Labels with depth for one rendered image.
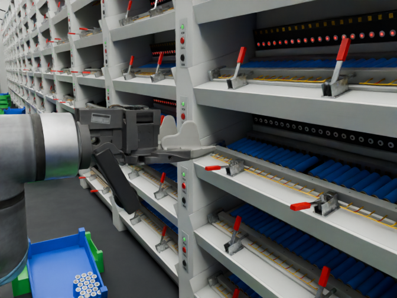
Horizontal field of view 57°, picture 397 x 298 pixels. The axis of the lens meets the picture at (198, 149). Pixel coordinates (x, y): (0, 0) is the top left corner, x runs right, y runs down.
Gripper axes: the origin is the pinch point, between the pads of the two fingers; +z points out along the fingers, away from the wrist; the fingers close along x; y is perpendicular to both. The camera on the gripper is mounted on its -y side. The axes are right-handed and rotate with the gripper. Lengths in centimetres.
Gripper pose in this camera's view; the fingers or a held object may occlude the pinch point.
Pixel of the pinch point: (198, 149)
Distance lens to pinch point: 61.6
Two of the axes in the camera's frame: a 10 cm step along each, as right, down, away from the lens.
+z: 8.7, -0.7, 4.9
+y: 0.3, -9.8, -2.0
